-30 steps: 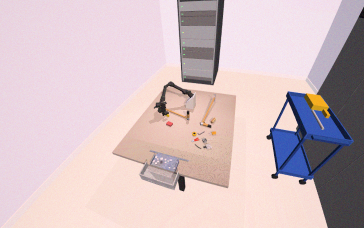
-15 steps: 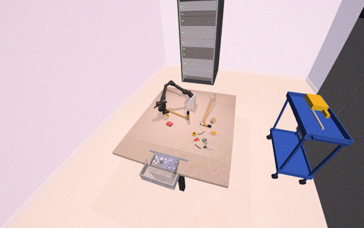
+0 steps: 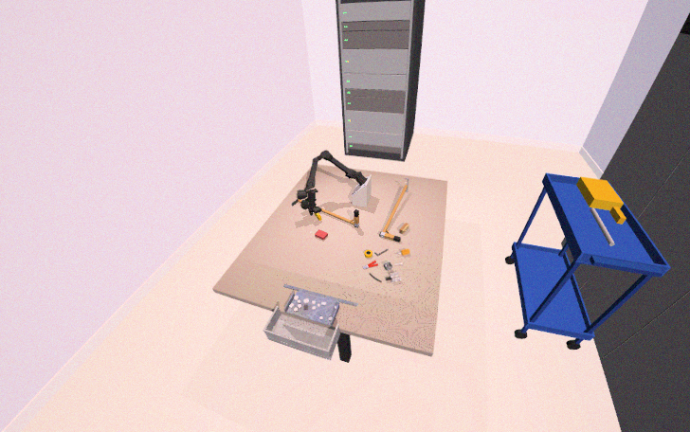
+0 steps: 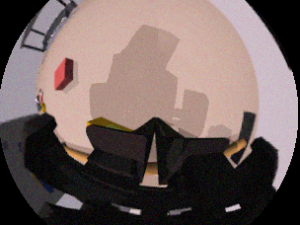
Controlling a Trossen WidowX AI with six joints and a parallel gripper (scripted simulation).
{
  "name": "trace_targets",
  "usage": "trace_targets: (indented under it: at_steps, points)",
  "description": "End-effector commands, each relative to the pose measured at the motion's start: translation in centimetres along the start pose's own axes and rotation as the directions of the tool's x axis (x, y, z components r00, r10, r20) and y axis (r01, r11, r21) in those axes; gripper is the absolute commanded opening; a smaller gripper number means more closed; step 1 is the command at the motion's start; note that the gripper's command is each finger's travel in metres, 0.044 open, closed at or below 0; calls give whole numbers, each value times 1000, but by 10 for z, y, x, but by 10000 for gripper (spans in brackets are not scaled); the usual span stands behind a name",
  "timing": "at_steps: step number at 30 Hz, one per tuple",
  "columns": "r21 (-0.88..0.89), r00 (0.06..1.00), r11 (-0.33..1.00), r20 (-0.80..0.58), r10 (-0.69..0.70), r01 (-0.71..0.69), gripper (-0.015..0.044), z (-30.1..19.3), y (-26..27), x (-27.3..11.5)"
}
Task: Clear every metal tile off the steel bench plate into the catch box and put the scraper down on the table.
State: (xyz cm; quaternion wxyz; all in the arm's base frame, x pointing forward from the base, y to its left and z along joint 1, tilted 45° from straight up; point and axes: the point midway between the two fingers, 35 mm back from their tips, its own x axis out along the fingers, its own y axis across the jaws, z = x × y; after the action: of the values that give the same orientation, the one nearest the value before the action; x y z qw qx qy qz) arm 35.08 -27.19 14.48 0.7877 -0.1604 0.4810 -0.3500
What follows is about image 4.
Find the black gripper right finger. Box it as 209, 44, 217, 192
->
155, 117, 230, 187

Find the red square tile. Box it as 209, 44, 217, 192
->
54, 57, 74, 92

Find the orange long pole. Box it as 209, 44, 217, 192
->
62, 112, 256, 176

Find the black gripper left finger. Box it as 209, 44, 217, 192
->
86, 117, 157, 184

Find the yellow rectangular block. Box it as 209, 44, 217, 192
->
87, 117, 133, 131

